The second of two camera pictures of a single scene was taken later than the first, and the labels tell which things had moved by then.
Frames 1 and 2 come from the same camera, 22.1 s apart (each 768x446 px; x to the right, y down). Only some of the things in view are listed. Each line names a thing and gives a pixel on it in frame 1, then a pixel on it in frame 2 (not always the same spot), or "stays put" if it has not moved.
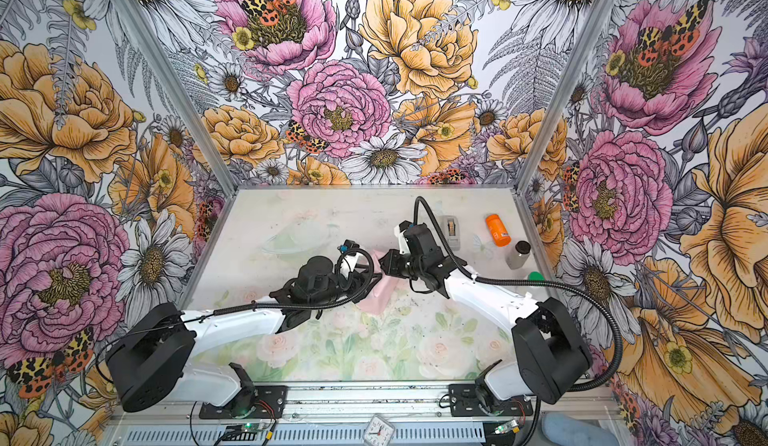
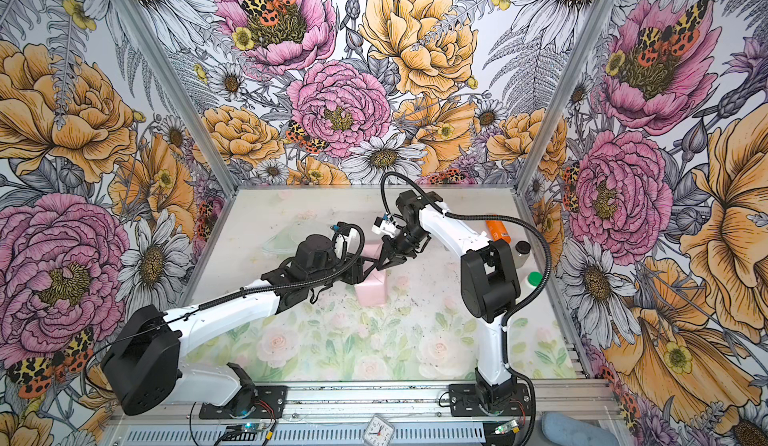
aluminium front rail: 585,399 stays put
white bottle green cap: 535,276 stays put
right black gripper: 391,264 -> 388,251
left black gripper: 357,285 -> 357,278
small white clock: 378,432 stays put
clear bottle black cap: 518,256 stays put
